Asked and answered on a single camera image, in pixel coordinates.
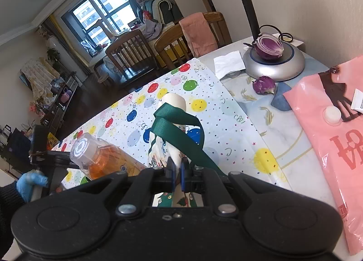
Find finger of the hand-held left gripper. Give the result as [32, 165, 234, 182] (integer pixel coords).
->
[50, 151, 86, 171]

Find pink plastic bag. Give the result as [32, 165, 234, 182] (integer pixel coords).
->
[283, 55, 363, 256]

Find halved purple onion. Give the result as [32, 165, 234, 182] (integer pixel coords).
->
[253, 33, 285, 61]

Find person's left forearm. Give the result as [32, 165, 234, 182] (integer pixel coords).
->
[0, 184, 27, 261]

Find white tube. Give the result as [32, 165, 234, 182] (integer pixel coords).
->
[351, 89, 363, 113]

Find small purple onion piece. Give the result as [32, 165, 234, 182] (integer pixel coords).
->
[252, 76, 276, 95]

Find silver desk lamp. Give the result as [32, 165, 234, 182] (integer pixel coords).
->
[161, 0, 306, 82]

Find yellow gift box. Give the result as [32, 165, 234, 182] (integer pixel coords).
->
[46, 133, 61, 149]

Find yellow edged curtain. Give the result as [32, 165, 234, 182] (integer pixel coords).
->
[47, 13, 91, 75]

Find large window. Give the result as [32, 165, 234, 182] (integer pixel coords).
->
[60, 0, 140, 52]

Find person's left hand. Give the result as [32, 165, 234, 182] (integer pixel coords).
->
[16, 172, 49, 203]

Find white tower air conditioner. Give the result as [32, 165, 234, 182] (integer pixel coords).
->
[47, 35, 86, 75]

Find printed tote bag green straps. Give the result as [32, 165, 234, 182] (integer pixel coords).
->
[147, 92, 228, 208]

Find white crumpled tissue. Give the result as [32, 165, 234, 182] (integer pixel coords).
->
[213, 51, 246, 80]

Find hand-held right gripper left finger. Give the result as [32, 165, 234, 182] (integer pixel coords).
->
[76, 157, 175, 216]

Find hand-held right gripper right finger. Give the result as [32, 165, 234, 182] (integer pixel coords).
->
[181, 157, 287, 216]

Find long tv cabinet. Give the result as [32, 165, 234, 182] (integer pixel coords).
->
[39, 72, 79, 129]

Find green potted plant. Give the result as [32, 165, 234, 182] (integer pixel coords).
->
[46, 47, 62, 64]

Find orange drink bottle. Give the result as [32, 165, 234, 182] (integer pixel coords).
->
[69, 133, 148, 181]

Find draped printed blanket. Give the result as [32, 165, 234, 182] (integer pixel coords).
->
[19, 57, 62, 101]

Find pink towel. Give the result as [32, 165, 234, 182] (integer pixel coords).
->
[179, 12, 219, 58]

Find wooden chair dark seat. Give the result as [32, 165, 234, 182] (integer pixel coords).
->
[104, 29, 160, 86]

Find black lamp cable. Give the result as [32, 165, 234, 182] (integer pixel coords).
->
[258, 24, 296, 44]

